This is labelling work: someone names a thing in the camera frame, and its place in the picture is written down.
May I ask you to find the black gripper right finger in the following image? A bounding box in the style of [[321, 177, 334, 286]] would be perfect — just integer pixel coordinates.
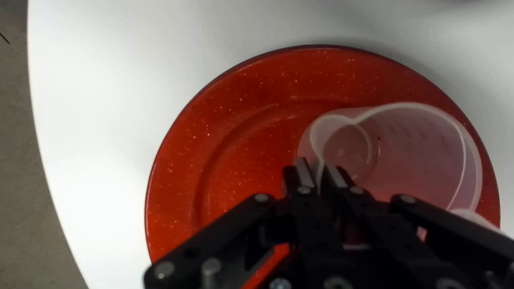
[[319, 164, 350, 196]]

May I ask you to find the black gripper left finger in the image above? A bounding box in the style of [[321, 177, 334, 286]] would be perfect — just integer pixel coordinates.
[[295, 158, 316, 196]]

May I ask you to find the clear plastic measuring jug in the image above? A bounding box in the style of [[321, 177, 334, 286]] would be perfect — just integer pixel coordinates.
[[297, 103, 493, 228]]

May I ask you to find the red plate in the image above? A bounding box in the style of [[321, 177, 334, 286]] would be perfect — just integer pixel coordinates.
[[144, 45, 503, 265]]

